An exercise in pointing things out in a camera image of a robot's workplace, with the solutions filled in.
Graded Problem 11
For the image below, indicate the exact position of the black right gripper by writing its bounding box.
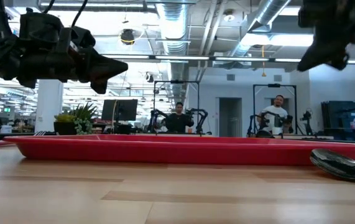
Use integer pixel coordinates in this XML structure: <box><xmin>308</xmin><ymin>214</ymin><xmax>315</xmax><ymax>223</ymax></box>
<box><xmin>297</xmin><ymin>0</ymin><xmax>355</xmax><ymax>72</ymax></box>

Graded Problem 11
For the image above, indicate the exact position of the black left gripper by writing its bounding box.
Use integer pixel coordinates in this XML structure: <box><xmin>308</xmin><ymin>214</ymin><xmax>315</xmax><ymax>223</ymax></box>
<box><xmin>18</xmin><ymin>46</ymin><xmax>129</xmax><ymax>95</ymax></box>

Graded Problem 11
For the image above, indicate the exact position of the red plastic tray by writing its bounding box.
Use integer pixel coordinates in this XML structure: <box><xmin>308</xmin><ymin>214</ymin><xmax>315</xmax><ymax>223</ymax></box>
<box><xmin>3</xmin><ymin>134</ymin><xmax>355</xmax><ymax>166</ymax></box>

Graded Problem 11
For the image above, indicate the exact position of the black computer monitor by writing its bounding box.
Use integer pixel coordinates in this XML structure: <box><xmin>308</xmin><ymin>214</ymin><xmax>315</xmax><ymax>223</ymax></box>
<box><xmin>101</xmin><ymin>99</ymin><xmax>139</xmax><ymax>122</ymax></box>

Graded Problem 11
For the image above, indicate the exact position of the spiky green plant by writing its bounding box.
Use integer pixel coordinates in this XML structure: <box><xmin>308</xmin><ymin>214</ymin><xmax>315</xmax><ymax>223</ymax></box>
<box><xmin>68</xmin><ymin>102</ymin><xmax>99</xmax><ymax>123</ymax></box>

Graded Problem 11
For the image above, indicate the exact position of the yellow-green bushy plant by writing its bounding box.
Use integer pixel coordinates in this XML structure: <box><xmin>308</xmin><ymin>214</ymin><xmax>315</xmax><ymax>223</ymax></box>
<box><xmin>54</xmin><ymin>113</ymin><xmax>76</xmax><ymax>124</ymax></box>

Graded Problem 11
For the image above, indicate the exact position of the blue storage cabinet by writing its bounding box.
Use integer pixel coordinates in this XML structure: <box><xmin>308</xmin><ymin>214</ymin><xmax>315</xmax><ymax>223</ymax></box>
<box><xmin>321</xmin><ymin>100</ymin><xmax>355</xmax><ymax>141</ymax></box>

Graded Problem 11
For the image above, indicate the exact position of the white building pillar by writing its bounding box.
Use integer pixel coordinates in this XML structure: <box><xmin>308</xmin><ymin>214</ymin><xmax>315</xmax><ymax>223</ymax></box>
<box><xmin>35</xmin><ymin>79</ymin><xmax>64</xmax><ymax>133</ymax></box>

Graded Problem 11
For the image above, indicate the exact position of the black planter pot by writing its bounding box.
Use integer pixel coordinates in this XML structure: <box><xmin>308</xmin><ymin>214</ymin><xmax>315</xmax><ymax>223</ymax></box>
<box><xmin>53</xmin><ymin>121</ymin><xmax>79</xmax><ymax>136</ymax></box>

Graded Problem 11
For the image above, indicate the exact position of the person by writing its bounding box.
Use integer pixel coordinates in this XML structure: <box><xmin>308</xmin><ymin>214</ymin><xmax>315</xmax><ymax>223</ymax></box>
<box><xmin>164</xmin><ymin>101</ymin><xmax>195</xmax><ymax>134</ymax></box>
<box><xmin>257</xmin><ymin>94</ymin><xmax>293</xmax><ymax>135</ymax></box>

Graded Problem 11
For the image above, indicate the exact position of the overhead light bar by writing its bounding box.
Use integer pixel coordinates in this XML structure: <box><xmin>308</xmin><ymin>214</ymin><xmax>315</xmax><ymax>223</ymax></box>
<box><xmin>102</xmin><ymin>54</ymin><xmax>355</xmax><ymax>65</ymax></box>

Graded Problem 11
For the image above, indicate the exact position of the dark background table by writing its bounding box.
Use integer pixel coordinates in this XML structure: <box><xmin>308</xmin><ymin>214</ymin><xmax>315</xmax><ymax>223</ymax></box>
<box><xmin>0</xmin><ymin>132</ymin><xmax>57</xmax><ymax>141</ymax></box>

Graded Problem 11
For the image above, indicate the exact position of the round ceiling smoke detector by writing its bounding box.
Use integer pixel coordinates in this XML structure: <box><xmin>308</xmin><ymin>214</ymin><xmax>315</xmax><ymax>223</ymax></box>
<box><xmin>223</xmin><ymin>9</ymin><xmax>236</xmax><ymax>22</ymax></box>

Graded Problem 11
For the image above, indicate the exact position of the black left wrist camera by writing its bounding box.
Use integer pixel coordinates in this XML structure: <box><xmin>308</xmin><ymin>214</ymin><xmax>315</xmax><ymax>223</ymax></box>
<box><xmin>57</xmin><ymin>26</ymin><xmax>96</xmax><ymax>52</ymax></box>

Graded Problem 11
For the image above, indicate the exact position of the black ceiling device yellow cable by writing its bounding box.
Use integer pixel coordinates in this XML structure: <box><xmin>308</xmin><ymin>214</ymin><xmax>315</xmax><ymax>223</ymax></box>
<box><xmin>120</xmin><ymin>28</ymin><xmax>136</xmax><ymax>46</ymax></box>

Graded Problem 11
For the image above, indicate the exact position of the black metal station frame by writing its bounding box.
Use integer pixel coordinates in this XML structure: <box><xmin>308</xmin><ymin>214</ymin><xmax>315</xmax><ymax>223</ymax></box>
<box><xmin>153</xmin><ymin>80</ymin><xmax>200</xmax><ymax>135</ymax></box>
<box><xmin>252</xmin><ymin>83</ymin><xmax>298</xmax><ymax>135</ymax></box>

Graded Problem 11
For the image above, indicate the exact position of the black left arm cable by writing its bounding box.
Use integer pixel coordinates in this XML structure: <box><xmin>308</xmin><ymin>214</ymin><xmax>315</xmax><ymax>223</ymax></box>
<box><xmin>70</xmin><ymin>0</ymin><xmax>88</xmax><ymax>29</ymax></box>

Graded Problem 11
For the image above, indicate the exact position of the yellow hanging cord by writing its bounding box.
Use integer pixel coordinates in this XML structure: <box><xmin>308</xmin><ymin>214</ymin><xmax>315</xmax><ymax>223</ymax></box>
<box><xmin>260</xmin><ymin>45</ymin><xmax>267</xmax><ymax>78</ymax></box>

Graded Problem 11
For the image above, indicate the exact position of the silver ventilation duct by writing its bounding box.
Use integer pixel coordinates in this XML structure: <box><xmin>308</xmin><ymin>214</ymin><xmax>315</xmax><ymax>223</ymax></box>
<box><xmin>226</xmin><ymin>0</ymin><xmax>292</xmax><ymax>58</ymax></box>
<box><xmin>155</xmin><ymin>0</ymin><xmax>188</xmax><ymax>113</ymax></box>

